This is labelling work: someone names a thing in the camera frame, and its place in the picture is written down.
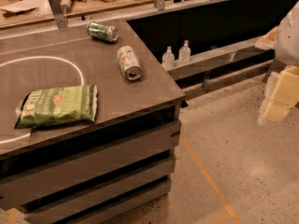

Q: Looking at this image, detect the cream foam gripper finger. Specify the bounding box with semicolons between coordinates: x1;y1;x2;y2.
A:
261;66;299;122

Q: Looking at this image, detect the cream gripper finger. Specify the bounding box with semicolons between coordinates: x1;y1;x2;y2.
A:
255;27;278;50

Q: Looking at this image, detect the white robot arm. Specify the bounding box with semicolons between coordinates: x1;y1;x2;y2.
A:
255;2;299;125

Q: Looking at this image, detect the white green soda can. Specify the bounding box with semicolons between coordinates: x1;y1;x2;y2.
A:
117;46;141;80

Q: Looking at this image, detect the right clear sanitizer bottle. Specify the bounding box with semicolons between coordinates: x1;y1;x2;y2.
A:
178;40;191;63

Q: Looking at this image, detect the clear sanitizer bottle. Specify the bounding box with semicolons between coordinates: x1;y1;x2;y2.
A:
178;40;191;63
162;47;175;69

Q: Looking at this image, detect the left clear sanitizer bottle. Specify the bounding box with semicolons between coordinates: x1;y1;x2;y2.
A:
162;47;175;69

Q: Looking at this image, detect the grey table with slats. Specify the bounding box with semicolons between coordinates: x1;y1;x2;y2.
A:
0;20;184;224

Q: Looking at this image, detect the green chip bag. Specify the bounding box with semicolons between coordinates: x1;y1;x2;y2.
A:
14;84;97;129

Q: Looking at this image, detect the white paper sheet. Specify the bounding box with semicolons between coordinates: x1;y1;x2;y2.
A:
0;0;46;15

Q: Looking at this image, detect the grey metal bracket left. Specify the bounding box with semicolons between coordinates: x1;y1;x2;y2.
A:
48;0;67;29

